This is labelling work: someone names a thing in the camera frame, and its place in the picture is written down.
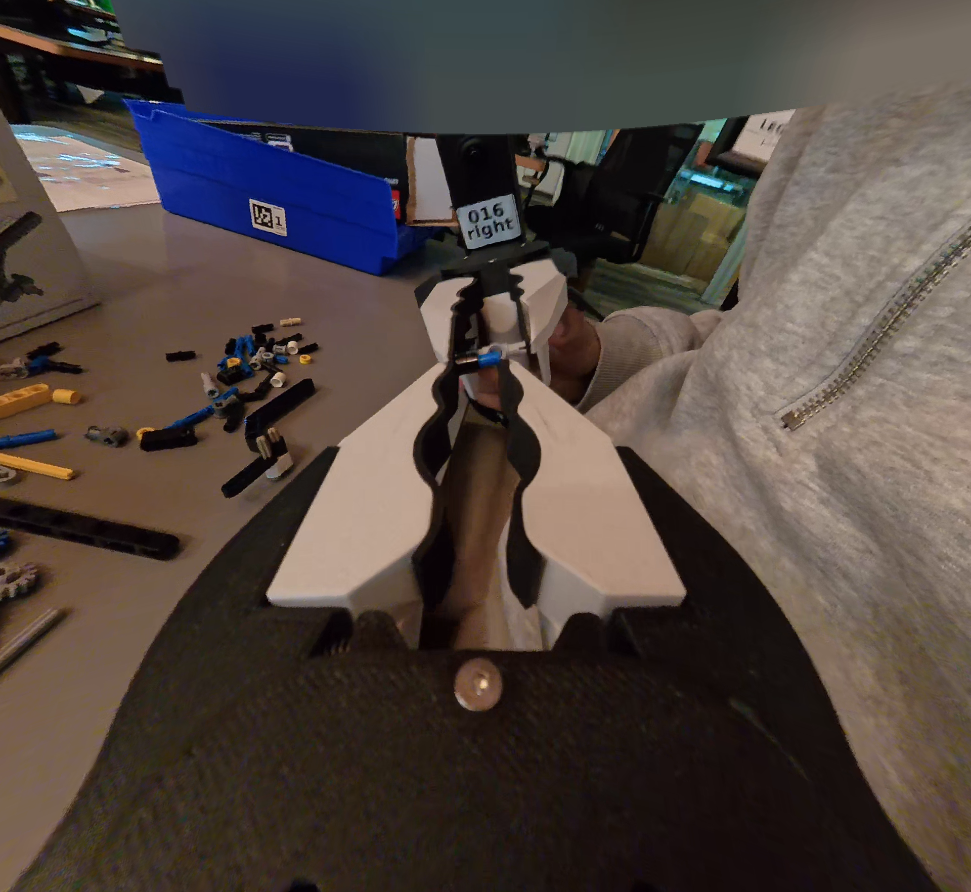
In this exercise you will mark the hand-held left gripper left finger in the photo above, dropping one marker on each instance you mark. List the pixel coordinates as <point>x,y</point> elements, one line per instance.
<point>356,520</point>

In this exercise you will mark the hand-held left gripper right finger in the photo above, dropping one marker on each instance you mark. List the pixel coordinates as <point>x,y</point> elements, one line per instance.
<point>599,528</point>

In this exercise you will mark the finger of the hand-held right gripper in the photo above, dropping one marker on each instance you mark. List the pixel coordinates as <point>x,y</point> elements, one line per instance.
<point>545,308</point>
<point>434,315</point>

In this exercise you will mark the blue lego pin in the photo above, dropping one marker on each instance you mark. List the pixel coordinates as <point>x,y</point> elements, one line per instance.
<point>489,359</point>

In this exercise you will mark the person's right forearm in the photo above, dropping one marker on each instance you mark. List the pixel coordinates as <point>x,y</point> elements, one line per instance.
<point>645,353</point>

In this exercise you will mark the black white lego assembly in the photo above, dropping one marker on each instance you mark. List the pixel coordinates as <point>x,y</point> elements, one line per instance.
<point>246,481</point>

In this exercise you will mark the angled black lego beam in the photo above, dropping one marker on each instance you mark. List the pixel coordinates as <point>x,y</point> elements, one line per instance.
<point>284,406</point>

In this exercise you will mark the scattered small lego pieces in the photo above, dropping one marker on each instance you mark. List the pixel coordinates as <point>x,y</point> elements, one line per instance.
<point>262,357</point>

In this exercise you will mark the black lego connector yellow end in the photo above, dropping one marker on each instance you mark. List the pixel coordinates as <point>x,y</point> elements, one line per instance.
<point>171,439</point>

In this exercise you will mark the long black lego beam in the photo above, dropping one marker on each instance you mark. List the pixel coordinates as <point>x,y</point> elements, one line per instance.
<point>98,532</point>

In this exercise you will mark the dark grey lego connector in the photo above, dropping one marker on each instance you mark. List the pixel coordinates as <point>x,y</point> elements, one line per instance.
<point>106,435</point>

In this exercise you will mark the yellow lego bush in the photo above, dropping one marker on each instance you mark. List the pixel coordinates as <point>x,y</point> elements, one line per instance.
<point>66,397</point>

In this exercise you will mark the yellow lego axle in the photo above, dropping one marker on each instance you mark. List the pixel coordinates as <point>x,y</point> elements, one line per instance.
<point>38,466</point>

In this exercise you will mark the long blue lego axle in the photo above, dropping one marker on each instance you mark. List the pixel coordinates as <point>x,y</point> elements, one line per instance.
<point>26,439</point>

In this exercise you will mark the grey lego axle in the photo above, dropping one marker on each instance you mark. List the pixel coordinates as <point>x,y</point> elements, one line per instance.
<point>34,634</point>

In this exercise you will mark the grey lego gear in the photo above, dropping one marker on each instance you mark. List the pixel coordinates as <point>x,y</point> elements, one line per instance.
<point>17,581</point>

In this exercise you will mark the yellow lego beam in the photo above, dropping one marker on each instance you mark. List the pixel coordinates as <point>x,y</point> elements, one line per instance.
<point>26,400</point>

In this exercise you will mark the black grey lego subassembly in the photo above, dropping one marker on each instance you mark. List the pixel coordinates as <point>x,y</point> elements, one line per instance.
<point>44,352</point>

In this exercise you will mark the person's right hand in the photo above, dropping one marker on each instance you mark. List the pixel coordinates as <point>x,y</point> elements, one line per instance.
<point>573,357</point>

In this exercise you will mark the black office chair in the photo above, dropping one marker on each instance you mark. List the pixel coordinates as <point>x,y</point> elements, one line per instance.
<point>607,202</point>

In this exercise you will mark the stacked cardboard boxes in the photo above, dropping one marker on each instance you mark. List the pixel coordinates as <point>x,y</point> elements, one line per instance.
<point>698,232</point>

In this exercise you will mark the blue storage bin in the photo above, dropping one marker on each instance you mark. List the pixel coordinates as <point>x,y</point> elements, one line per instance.
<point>227,179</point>

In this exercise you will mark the printed paper sheet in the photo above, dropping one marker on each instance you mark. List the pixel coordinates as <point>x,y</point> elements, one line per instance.
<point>83,168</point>

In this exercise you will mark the grey instruction booklet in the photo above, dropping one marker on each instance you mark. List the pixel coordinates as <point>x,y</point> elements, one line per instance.
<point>45,277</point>

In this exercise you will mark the background desk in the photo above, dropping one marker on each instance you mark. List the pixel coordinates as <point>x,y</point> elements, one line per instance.
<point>76,54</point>

